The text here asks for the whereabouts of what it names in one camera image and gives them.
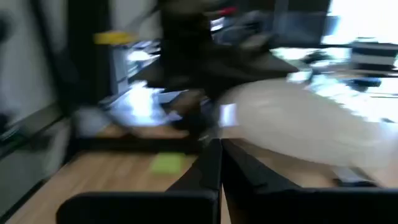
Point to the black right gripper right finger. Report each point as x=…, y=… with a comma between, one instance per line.
x=264, y=205

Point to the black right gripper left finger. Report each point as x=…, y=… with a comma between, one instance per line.
x=199, y=202

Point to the wooden base lamp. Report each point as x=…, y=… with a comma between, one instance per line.
x=192, y=124

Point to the white reflector lightbulb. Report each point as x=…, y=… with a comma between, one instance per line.
x=295, y=124

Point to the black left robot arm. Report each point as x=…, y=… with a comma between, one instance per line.
x=186, y=21

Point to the green sticky note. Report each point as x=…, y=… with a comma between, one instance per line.
x=168, y=163

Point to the black aluminium table frame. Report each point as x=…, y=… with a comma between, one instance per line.
x=124, y=144

